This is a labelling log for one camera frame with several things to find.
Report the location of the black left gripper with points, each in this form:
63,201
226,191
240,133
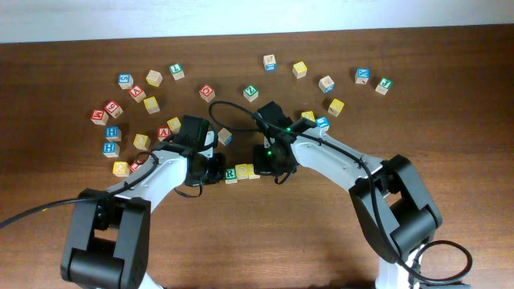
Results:
219,172

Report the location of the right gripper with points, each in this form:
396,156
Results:
260,164

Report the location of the yellow S block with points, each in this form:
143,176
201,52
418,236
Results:
242,172
251,172

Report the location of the green R block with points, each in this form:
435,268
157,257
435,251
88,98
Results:
231,176

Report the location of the blue P block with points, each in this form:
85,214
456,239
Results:
225,136

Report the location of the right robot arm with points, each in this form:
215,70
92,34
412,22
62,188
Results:
397,214

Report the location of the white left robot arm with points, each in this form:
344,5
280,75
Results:
108,240

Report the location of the yellow C block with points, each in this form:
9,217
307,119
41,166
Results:
174,125

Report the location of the red A block lower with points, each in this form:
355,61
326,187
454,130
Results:
163,133

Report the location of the red a block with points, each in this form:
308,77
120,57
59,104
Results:
163,133
137,93

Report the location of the yellow E block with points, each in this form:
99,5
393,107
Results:
308,115

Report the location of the blue L block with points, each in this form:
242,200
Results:
323,123

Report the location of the yellow O block middle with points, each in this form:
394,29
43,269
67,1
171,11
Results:
141,142

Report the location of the yellow o block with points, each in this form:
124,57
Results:
141,142
121,169

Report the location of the red I block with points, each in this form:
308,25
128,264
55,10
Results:
134,166

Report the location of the green Z block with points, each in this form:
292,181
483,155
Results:
250,93

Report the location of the red Q block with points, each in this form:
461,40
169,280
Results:
207,93

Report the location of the yellow block right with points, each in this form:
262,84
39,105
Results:
335,107

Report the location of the yellow X block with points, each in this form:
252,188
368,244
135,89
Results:
151,105

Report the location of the blue D block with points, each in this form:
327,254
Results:
326,84

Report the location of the yellow M block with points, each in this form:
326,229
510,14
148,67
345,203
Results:
299,69

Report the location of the blue H block lower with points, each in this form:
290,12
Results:
111,149

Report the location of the blue h block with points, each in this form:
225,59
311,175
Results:
111,149
113,133

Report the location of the blue block far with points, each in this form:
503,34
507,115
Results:
269,63

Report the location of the blue H block upper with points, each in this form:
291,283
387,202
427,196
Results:
113,133

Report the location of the red A block upper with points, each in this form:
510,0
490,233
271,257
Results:
137,93

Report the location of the green L block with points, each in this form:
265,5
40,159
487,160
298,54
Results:
176,71

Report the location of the yellow 8 block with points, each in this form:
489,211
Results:
154,78

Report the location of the red 9 block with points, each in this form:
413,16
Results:
113,109

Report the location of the red M block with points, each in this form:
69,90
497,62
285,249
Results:
99,117

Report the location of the blue 5 block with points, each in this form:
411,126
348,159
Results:
125,81

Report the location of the blue X block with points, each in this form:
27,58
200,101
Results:
362,75

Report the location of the green J block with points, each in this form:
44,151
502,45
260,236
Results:
383,86

